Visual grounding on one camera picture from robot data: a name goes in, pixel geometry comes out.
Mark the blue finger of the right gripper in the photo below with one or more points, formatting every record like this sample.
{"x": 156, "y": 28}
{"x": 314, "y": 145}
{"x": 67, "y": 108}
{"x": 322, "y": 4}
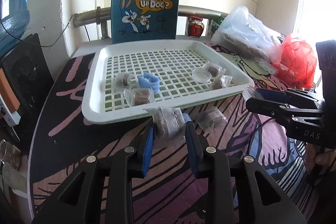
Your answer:
{"x": 274, "y": 95}
{"x": 268, "y": 108}

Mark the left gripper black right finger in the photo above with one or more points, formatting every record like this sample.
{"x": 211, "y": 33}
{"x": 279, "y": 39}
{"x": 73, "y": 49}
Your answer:
{"x": 194, "y": 147}

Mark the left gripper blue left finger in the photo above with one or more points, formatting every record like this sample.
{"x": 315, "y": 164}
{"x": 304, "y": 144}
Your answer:
{"x": 148, "y": 148}

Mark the clear round lid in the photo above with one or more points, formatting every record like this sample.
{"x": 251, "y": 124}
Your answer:
{"x": 201, "y": 75}
{"x": 250, "y": 92}

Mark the large brown snack packet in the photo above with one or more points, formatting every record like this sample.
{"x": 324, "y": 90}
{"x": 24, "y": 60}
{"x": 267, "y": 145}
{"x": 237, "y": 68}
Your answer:
{"x": 169, "y": 126}

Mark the small brown snack packet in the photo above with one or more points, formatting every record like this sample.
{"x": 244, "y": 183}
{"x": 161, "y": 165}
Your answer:
{"x": 221, "y": 82}

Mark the right hand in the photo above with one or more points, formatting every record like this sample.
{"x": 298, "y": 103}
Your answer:
{"x": 323, "y": 159}

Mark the snack packet on bed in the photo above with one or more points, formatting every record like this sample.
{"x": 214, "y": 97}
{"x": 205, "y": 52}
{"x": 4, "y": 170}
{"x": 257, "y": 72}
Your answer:
{"x": 211, "y": 120}

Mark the red plastic bag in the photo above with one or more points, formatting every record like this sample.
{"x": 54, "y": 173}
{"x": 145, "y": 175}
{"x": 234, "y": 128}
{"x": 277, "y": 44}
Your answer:
{"x": 298, "y": 63}

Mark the snack packet near lid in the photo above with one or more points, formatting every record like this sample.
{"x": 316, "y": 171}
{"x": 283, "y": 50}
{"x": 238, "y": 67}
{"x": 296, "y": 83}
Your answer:
{"x": 214, "y": 69}

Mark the snack packet front tray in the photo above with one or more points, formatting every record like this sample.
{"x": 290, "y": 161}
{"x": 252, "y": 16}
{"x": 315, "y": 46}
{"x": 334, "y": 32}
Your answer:
{"x": 138, "y": 96}

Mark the white perforated plastic tray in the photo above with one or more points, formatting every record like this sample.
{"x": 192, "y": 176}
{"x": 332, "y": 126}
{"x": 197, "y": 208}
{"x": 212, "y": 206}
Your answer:
{"x": 172, "y": 61}

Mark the clear plastic bag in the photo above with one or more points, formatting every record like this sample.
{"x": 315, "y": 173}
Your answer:
{"x": 242, "y": 33}

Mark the cartoon print bed sheet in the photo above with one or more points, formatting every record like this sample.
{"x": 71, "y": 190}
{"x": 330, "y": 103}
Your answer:
{"x": 169, "y": 193}

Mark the green white box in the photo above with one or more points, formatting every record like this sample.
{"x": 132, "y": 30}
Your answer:
{"x": 214, "y": 25}

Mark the red sauce jar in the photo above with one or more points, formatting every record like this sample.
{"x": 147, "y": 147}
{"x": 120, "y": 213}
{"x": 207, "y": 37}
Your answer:
{"x": 195, "y": 26}

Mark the orange white device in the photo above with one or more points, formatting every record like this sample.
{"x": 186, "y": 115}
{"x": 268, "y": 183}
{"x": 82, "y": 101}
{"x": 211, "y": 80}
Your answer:
{"x": 9, "y": 102}

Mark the teal cartoon tote bag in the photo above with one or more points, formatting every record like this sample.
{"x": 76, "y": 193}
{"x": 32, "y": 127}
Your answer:
{"x": 135, "y": 20}

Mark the black speaker cabinet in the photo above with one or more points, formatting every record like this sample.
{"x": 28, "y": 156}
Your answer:
{"x": 26, "y": 70}

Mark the blue water jug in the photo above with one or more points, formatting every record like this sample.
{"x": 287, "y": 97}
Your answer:
{"x": 15, "y": 17}

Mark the snack packet beside ring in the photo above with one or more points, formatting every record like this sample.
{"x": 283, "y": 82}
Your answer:
{"x": 124, "y": 81}

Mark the metal bed rail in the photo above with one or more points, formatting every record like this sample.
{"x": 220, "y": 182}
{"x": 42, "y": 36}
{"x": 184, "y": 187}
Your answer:
{"x": 103, "y": 14}

